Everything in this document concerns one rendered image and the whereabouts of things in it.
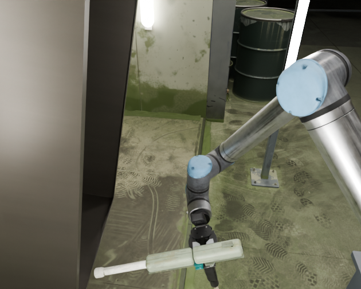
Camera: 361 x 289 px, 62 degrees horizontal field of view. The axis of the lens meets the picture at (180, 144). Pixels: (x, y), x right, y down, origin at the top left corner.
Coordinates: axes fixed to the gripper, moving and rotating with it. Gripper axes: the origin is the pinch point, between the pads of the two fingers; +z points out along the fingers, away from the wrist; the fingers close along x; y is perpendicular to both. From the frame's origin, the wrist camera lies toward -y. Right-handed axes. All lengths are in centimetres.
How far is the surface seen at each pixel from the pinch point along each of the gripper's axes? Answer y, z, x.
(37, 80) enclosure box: -71, 7, 17
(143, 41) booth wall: -10, -213, 28
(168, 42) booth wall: -6, -209, 7
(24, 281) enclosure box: -16, 6, 51
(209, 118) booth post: 73, -200, -16
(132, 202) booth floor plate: 56, -88, 50
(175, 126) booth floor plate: 65, -186, 18
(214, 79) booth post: 34, -200, -27
